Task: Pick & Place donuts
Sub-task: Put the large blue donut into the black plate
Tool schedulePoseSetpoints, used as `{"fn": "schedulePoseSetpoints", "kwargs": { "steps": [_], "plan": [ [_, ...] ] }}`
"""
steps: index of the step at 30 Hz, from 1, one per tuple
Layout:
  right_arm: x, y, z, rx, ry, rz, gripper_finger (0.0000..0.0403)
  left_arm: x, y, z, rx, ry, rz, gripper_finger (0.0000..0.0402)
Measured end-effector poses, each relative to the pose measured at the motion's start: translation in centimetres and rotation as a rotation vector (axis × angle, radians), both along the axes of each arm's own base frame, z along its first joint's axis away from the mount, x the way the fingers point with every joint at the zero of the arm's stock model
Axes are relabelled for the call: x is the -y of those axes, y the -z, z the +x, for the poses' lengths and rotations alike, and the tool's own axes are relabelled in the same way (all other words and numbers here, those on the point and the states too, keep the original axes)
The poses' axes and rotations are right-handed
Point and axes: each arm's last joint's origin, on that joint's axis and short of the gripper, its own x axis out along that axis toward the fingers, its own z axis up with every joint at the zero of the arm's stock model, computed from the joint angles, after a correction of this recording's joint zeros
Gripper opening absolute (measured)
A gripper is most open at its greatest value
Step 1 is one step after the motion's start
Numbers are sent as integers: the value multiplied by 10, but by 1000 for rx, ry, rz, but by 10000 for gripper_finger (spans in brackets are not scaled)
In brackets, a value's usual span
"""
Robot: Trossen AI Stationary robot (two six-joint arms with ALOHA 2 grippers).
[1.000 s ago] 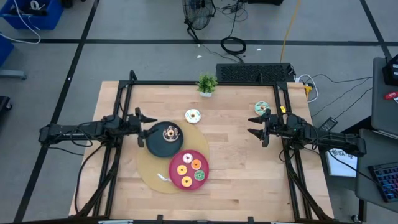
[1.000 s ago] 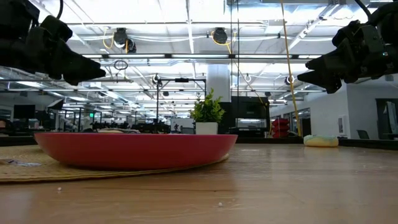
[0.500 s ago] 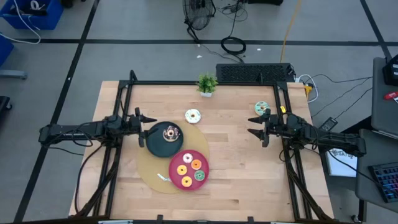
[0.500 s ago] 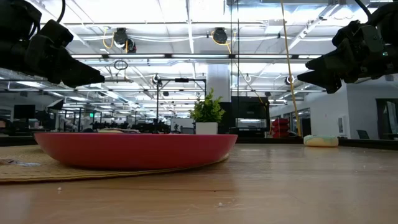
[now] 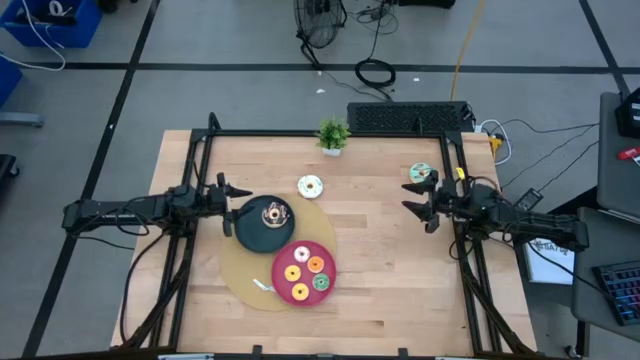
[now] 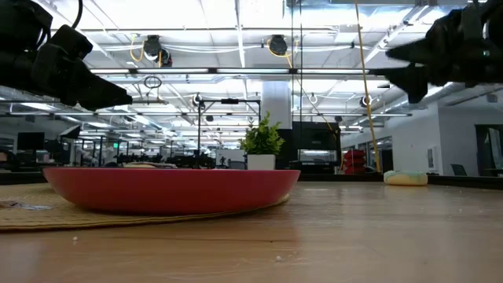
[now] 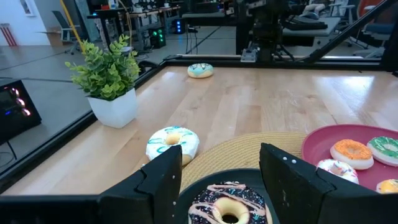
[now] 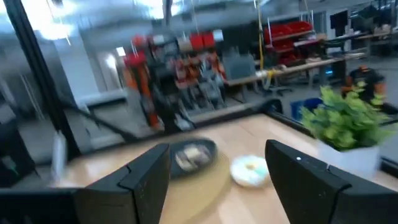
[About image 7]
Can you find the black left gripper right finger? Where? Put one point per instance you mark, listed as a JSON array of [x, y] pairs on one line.
[[295, 193]]

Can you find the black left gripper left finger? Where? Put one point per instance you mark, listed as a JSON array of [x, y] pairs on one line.
[[149, 199]]

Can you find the chocolate donut with pink drizzle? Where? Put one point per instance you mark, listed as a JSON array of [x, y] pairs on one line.
[[202, 199]]

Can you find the small white pink-sprinkled donut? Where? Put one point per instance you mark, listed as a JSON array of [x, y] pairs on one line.
[[348, 174]]

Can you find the small orange iced donut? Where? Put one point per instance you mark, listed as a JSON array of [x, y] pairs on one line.
[[342, 160]]

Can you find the white donut with teal drizzle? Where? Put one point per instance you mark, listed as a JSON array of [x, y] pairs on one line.
[[189, 146]]

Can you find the small green iced donut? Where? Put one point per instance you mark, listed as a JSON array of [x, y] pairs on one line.
[[376, 152]]

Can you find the small yellow iced donut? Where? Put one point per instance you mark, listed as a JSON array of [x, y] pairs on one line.
[[387, 186]]

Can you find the large teal iced donut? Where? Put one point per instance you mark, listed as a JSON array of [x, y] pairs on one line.
[[192, 73]]

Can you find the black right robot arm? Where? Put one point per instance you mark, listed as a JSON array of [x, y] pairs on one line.
[[267, 28]]

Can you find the pink round plate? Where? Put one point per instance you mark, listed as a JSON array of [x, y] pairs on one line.
[[317, 146]]

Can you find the dark grey round plate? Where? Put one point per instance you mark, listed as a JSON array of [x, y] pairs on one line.
[[217, 175]]

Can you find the round woven straw placemat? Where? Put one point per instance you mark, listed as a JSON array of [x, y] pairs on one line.
[[236, 149]]

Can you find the green plant in white pot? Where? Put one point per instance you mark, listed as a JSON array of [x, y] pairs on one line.
[[105, 71]]

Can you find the black computer case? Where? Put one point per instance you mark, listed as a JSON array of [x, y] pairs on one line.
[[18, 124]]

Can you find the computer tower with green lights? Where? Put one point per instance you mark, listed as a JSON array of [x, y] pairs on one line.
[[157, 37]]

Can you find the grey desk with keyboard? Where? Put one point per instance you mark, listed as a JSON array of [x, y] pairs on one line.
[[332, 25]]

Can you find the cluttered black desk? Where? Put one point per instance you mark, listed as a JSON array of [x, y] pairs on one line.
[[140, 14]]

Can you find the grey office chair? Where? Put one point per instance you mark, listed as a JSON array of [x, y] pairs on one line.
[[66, 26]]

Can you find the orange chair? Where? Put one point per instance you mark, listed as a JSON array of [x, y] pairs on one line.
[[373, 9]]

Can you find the red white striped sign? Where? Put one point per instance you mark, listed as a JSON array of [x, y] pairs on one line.
[[7, 34]]

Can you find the framed wall picture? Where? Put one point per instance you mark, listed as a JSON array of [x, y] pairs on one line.
[[28, 6]]

